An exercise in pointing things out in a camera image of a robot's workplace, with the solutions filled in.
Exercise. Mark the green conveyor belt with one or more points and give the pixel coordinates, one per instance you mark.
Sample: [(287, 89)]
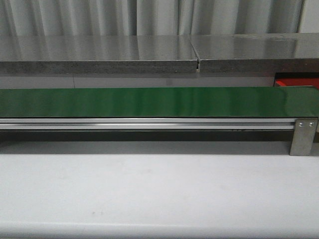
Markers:
[(224, 102)]

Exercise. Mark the left grey stone slab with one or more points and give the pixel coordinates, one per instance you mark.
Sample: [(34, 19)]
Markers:
[(49, 55)]

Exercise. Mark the red plastic tray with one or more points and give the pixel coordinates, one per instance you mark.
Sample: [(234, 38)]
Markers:
[(289, 82)]

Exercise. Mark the grey pleated curtain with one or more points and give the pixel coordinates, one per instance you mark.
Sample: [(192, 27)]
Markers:
[(148, 17)]

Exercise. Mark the steel conveyor support bracket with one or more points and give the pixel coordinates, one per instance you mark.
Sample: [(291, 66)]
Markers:
[(304, 133)]

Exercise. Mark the aluminium conveyor side rail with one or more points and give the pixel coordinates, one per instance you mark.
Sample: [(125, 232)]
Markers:
[(147, 123)]

